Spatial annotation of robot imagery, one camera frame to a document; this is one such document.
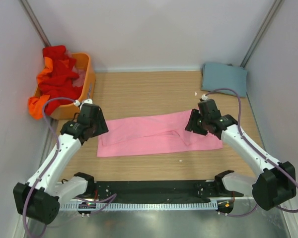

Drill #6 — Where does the orange plastic laundry basket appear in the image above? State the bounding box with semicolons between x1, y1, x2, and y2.
33;53;95;119

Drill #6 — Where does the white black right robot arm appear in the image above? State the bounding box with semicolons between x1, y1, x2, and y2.
185;96;297;211

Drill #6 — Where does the orange t shirt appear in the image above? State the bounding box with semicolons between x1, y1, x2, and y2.
28;57;53;120

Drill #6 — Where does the light pink garment in basket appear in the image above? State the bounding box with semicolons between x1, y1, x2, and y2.
64;50;86;88

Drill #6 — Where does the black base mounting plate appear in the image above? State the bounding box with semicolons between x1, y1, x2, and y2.
95;180;243;203

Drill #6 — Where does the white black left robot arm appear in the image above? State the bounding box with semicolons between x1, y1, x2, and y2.
13;99;109;225

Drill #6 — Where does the folded teal t shirt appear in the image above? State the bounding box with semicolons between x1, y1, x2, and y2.
201;62;248;98

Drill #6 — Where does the pink t shirt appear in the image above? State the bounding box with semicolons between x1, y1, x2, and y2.
97;110;223;157

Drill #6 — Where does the red t shirt pile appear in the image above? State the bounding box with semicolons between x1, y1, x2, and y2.
38;45;82;115

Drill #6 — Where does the white slotted cable duct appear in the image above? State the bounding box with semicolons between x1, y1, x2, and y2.
60;200;218;212

